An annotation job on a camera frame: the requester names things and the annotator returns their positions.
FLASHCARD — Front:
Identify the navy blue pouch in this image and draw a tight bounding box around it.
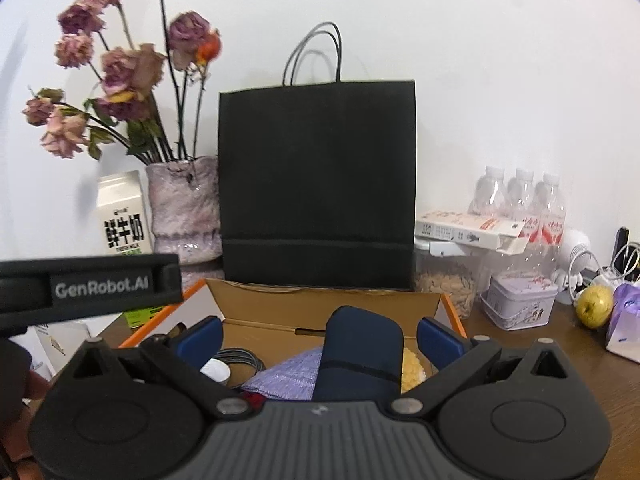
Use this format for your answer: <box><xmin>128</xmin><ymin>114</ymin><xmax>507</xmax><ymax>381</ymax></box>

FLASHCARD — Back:
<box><xmin>312</xmin><ymin>306</ymin><xmax>404</xmax><ymax>403</ymax></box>

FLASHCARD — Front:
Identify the white cloth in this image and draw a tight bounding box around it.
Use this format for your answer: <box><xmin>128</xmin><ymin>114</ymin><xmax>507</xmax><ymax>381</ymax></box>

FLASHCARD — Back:
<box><xmin>30</xmin><ymin>321</ymin><xmax>91</xmax><ymax>376</ymax></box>

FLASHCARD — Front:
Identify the grey charging cable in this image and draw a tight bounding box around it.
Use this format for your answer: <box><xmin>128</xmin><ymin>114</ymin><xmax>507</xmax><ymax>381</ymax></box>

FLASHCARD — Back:
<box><xmin>214</xmin><ymin>348</ymin><xmax>266</xmax><ymax>376</ymax></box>

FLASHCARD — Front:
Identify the white small desk fan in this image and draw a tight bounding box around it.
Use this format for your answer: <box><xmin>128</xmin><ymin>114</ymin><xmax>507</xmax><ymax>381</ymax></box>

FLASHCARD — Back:
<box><xmin>551</xmin><ymin>228</ymin><xmax>593</xmax><ymax>306</ymax></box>

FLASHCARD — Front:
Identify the clear container with grains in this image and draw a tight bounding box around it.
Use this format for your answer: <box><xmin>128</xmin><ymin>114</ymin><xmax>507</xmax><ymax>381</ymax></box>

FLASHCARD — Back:
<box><xmin>413</xmin><ymin>238</ymin><xmax>482</xmax><ymax>320</ymax></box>

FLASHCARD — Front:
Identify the black paper shopping bag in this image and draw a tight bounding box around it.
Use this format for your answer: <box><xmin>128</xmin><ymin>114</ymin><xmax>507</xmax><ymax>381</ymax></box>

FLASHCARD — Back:
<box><xmin>217</xmin><ymin>20</ymin><xmax>418</xmax><ymax>291</ymax></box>

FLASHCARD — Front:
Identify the person's left hand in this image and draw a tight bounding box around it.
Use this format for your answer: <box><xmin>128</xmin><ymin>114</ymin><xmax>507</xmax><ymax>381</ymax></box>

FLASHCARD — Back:
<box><xmin>1</xmin><ymin>370</ymin><xmax>49</xmax><ymax>480</ymax></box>

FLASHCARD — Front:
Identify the white green milk carton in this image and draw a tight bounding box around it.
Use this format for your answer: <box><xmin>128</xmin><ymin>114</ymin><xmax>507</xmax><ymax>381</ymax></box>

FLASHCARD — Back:
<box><xmin>96</xmin><ymin>170</ymin><xmax>153</xmax><ymax>256</ymax></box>

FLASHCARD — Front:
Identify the middle clear water bottle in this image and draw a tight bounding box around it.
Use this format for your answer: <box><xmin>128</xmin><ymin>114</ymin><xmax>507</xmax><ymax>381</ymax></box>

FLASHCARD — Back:
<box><xmin>506</xmin><ymin>168</ymin><xmax>540</xmax><ymax>243</ymax></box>

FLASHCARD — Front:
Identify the right clear water bottle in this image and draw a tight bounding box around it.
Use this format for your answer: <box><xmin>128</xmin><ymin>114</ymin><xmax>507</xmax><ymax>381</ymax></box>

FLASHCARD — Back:
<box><xmin>535</xmin><ymin>174</ymin><xmax>566</xmax><ymax>263</ymax></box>

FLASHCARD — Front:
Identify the dried pink rose bouquet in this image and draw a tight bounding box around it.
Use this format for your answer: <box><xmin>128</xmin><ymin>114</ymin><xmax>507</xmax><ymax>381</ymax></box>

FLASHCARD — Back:
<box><xmin>23</xmin><ymin>0</ymin><xmax>222</xmax><ymax>166</ymax></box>

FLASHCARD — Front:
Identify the left clear water bottle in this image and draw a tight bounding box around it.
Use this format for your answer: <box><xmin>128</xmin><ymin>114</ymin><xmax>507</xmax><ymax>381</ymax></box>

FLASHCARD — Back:
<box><xmin>468</xmin><ymin>166</ymin><xmax>509</xmax><ymax>218</ymax></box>

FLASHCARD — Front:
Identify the red cardboard pumpkin box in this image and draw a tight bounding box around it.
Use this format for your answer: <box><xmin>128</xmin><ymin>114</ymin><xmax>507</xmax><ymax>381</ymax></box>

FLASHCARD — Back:
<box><xmin>122</xmin><ymin>278</ymin><xmax>466</xmax><ymax>367</ymax></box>

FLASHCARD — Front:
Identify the pink marbled vase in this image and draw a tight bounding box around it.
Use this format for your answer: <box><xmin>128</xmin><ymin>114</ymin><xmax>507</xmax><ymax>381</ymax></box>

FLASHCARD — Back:
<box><xmin>145</xmin><ymin>156</ymin><xmax>224</xmax><ymax>289</ymax></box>

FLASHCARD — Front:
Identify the small printed tin box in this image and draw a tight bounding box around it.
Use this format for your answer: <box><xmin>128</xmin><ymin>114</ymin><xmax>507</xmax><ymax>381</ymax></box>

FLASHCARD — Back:
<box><xmin>480</xmin><ymin>271</ymin><xmax>558</xmax><ymax>332</ymax></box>

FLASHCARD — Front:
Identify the clear water bottle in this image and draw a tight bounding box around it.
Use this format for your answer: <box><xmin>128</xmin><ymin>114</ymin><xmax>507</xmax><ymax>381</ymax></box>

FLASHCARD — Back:
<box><xmin>506</xmin><ymin>168</ymin><xmax>540</xmax><ymax>243</ymax></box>
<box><xmin>468</xmin><ymin>166</ymin><xmax>509</xmax><ymax>218</ymax></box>
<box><xmin>535</xmin><ymin>174</ymin><xmax>566</xmax><ymax>263</ymax></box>

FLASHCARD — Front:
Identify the purple white gift bag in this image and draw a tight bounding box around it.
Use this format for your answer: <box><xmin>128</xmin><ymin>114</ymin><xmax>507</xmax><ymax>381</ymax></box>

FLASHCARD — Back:
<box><xmin>605</xmin><ymin>283</ymin><xmax>640</xmax><ymax>363</ymax></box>

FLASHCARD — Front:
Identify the purple knit cloth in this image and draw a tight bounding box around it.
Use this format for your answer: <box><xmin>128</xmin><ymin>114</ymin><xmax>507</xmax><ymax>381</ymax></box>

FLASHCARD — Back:
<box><xmin>242</xmin><ymin>347</ymin><xmax>322</xmax><ymax>401</ymax></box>

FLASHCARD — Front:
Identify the white red flat carton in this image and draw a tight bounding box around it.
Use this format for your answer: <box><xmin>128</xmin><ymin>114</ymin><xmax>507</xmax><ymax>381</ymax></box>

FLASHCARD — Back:
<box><xmin>414</xmin><ymin>210</ymin><xmax>528</xmax><ymax>256</ymax></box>

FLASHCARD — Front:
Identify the yellow white plush hamster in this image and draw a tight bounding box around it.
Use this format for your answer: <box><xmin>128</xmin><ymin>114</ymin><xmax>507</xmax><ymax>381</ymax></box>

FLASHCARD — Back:
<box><xmin>400</xmin><ymin>347</ymin><xmax>427</xmax><ymax>393</ymax></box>

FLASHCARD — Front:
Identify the yellow green apple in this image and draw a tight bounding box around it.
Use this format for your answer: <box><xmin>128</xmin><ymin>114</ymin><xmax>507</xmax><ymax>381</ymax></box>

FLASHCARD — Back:
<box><xmin>576</xmin><ymin>284</ymin><xmax>614</xmax><ymax>330</ymax></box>

